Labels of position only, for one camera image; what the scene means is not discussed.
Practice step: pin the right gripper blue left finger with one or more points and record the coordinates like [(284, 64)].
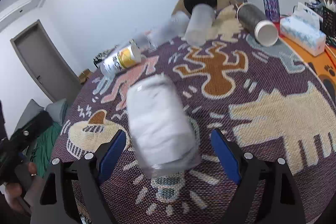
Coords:
[(108, 155)]

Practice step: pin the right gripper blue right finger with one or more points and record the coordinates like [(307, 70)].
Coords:
[(225, 155)]

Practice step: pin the white clear plastic cup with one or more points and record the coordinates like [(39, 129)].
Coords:
[(162, 136)]

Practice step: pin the frosted plastic cup far left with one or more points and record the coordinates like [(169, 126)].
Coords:
[(144, 42)]

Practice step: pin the frosted plastic cup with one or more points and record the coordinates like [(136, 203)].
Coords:
[(175, 26), (201, 20), (144, 42)]

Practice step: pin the grey paper coffee cup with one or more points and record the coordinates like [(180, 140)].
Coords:
[(259, 26)]

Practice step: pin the frosted plastic cup right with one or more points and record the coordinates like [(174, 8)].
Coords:
[(201, 20)]

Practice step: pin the person's left hand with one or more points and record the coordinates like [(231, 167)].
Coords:
[(13, 190)]

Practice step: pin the patterned woven table cloth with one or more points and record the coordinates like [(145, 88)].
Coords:
[(265, 99)]

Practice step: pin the cardboard box on floor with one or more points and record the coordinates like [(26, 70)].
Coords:
[(84, 76)]

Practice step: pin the white tissue box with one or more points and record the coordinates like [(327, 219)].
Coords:
[(303, 28)]

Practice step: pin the blue soda can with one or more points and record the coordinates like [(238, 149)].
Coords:
[(272, 10)]

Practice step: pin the black cutlery holder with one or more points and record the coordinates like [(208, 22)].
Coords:
[(328, 15)]

